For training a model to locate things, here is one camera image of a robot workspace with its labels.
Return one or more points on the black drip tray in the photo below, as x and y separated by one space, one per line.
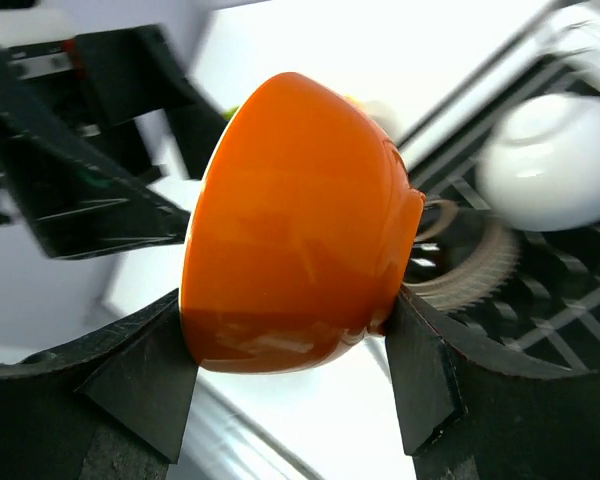
550 307

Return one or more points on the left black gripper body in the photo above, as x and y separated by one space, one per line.
63 183

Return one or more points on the white square bowl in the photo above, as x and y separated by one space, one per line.
381 114

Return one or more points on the metal wire dish rack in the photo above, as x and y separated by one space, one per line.
569 31

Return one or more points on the green round bowl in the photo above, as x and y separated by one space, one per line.
228 114

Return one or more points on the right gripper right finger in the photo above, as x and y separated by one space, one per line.
470 408

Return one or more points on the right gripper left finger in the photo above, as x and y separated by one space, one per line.
112 404

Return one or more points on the white bowl orange outside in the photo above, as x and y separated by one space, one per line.
301 234

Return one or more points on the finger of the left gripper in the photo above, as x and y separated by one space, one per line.
173 223
127 73

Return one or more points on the white ribbed bowl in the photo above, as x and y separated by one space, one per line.
540 167

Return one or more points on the brown patterned bowl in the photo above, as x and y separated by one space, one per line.
460 256

